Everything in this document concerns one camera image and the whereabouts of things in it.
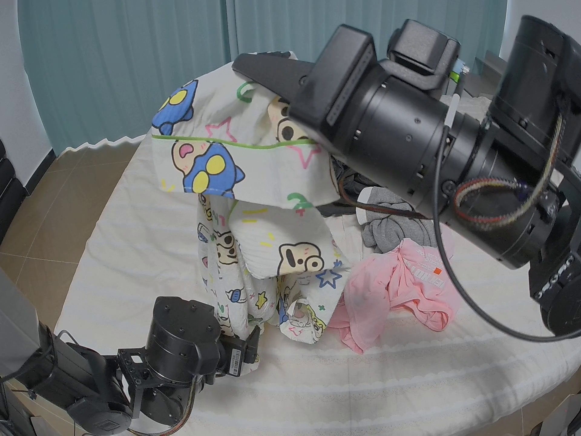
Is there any grey bedside table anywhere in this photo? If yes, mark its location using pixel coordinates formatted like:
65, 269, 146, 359
463, 50, 510, 99

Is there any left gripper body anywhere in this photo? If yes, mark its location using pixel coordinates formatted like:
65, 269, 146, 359
216, 335, 250, 381

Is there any white printed pyjama top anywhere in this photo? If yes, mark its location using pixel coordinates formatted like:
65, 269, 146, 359
152, 50, 352, 346

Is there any black cable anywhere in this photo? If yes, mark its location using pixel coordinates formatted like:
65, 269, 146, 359
431, 123, 581, 342

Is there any blue-green curtain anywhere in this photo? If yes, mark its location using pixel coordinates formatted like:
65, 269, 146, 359
17, 0, 508, 151

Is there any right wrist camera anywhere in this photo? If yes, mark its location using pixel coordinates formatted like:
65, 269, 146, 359
388, 18, 460, 101

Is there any pile of clothes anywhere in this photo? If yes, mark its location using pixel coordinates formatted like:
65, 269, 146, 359
328, 153, 451, 259

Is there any bed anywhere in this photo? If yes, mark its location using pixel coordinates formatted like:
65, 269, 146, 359
54, 59, 581, 436

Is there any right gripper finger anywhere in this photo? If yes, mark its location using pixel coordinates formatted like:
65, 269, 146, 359
232, 52, 318, 104

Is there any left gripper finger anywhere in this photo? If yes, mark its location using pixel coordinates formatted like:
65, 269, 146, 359
246, 325, 262, 371

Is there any pink printed T-shirt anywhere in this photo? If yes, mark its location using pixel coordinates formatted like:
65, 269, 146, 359
327, 236, 461, 355

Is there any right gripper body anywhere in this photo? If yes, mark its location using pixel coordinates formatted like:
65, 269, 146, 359
290, 25, 494, 220

